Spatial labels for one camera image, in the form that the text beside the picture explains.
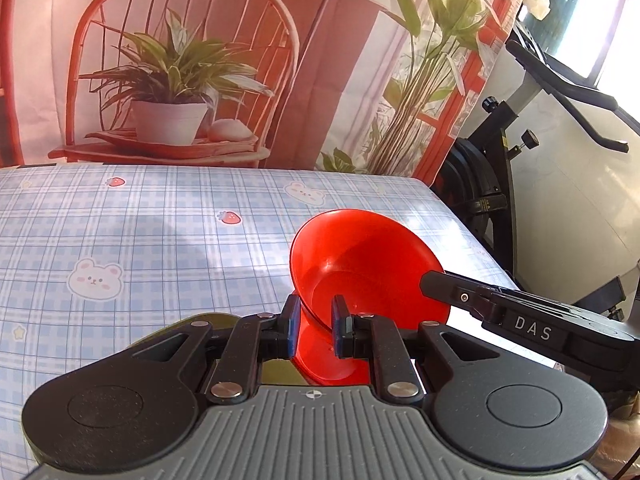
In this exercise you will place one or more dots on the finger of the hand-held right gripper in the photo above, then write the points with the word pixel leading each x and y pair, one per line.
pixel 450 290

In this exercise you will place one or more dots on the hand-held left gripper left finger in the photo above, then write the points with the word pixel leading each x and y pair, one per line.
pixel 292 330

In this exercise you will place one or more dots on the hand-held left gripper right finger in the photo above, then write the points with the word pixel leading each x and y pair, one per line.
pixel 339 330

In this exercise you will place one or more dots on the green plate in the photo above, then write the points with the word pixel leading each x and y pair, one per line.
pixel 285 372

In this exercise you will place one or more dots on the red bowl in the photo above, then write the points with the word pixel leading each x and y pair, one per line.
pixel 360 255

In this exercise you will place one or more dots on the black exercise bike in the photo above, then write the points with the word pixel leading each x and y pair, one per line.
pixel 485 195

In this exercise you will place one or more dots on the blue plaid tablecloth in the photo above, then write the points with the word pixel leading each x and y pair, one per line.
pixel 150 240

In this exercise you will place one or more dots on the printed backdrop cloth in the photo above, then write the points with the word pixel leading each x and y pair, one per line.
pixel 325 85

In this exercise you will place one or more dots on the black framed window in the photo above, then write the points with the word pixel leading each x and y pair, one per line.
pixel 585 15

